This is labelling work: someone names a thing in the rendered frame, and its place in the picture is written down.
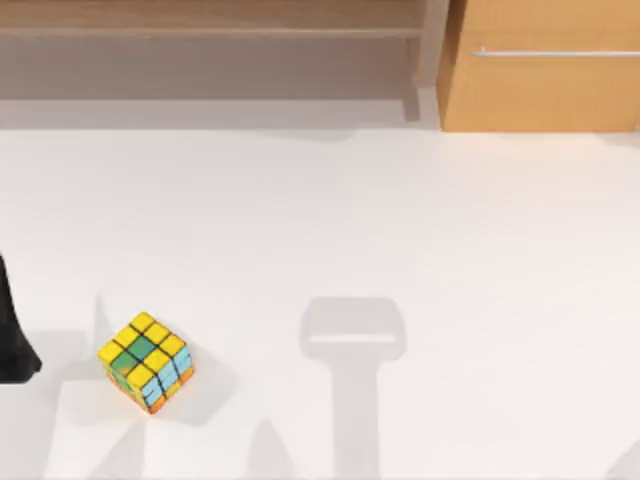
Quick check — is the colourful puzzle cube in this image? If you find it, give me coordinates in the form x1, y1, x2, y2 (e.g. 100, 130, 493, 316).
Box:
96, 311, 195, 416

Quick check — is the open wooden shelf unit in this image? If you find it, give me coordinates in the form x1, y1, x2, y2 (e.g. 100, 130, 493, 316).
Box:
0, 0, 450, 132

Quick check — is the wooden cupboard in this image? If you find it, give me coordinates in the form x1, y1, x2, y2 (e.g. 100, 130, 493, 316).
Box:
435, 0, 640, 134

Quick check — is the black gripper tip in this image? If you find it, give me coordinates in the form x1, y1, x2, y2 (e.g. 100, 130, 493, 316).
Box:
0, 255, 43, 386

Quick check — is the long metal handle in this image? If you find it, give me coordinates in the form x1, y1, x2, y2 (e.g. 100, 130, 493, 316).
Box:
471, 46, 640, 59

